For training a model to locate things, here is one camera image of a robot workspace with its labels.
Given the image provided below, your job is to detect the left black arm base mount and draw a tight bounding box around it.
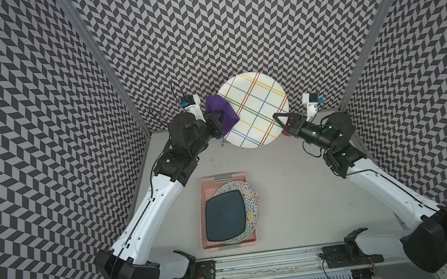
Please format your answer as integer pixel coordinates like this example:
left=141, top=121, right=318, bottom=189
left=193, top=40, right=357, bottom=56
left=158, top=250, right=217, bottom=279

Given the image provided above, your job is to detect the white plaid striped plate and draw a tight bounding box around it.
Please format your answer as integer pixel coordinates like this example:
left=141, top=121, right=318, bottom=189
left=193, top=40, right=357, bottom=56
left=218, top=72, right=290, bottom=149

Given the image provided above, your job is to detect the colourful speckled round plate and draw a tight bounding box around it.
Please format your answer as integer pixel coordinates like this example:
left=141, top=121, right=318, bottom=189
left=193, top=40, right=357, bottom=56
left=213, top=180, right=261, bottom=245

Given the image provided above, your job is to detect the dark teal square plate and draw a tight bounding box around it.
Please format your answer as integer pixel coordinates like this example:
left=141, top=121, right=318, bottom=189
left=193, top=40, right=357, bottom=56
left=205, top=190, right=246, bottom=242

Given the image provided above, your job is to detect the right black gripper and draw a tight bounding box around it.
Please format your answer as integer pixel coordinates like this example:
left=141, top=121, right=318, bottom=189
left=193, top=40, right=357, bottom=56
left=271, top=105, right=336, bottom=157

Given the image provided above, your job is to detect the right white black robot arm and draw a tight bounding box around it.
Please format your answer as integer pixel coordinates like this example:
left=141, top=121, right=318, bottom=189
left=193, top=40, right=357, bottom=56
left=273, top=112, right=447, bottom=273

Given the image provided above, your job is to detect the aluminium front rail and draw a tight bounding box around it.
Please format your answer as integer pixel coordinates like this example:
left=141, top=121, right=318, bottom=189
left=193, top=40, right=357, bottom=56
left=97, top=229, right=447, bottom=279

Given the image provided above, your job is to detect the purple cloth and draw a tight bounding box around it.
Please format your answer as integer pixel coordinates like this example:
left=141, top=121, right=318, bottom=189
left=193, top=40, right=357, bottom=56
left=204, top=94, right=240, bottom=140

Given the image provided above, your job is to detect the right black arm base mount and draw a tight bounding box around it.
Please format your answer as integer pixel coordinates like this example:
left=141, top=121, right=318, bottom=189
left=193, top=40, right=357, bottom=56
left=319, top=228, right=385, bottom=269

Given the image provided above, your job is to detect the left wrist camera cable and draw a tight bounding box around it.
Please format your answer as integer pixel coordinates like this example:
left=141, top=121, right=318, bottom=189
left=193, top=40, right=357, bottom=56
left=169, top=79, right=187, bottom=105

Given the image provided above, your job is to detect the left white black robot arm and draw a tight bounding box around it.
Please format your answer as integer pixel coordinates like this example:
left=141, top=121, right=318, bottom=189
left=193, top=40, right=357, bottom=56
left=93, top=110, right=225, bottom=279

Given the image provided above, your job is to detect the pink plastic tray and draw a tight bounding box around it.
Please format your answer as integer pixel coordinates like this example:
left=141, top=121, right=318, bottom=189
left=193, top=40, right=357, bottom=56
left=192, top=171, right=259, bottom=254

